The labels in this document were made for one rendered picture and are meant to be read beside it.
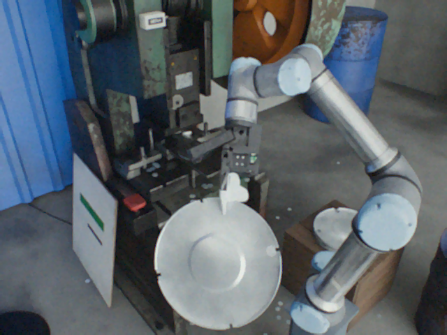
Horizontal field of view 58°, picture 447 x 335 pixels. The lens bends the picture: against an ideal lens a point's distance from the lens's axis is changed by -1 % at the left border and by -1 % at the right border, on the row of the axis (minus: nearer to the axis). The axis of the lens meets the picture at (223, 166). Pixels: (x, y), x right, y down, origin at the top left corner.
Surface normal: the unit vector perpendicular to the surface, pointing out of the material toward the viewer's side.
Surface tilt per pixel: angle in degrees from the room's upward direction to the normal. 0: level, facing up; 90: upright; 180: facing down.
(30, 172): 90
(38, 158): 90
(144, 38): 90
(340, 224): 0
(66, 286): 0
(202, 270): 55
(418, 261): 0
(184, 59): 90
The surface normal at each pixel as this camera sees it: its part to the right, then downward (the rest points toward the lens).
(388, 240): -0.45, 0.37
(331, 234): 0.00, -0.84
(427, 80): -0.77, 0.35
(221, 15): 0.64, 0.41
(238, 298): -0.25, -0.06
